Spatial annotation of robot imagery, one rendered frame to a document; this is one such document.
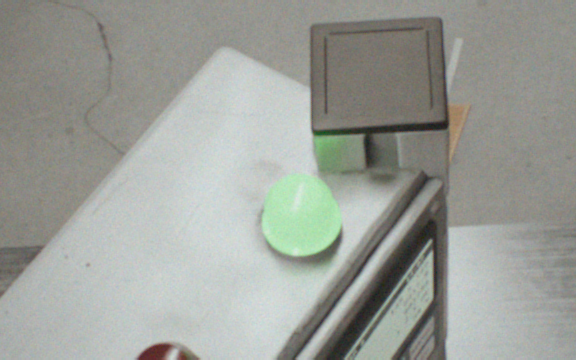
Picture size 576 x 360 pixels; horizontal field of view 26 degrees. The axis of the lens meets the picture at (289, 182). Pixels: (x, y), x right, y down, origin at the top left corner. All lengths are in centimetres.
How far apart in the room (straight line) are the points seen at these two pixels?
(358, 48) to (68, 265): 12
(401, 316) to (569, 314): 68
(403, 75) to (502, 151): 178
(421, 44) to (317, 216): 7
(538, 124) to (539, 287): 111
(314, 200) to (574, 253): 77
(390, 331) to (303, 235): 7
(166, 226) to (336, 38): 9
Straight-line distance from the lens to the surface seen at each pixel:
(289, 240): 40
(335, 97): 41
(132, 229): 43
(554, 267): 114
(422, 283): 45
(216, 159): 43
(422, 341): 51
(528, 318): 112
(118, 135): 228
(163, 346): 38
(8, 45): 247
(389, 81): 42
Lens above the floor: 183
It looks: 58 degrees down
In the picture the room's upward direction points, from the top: 11 degrees counter-clockwise
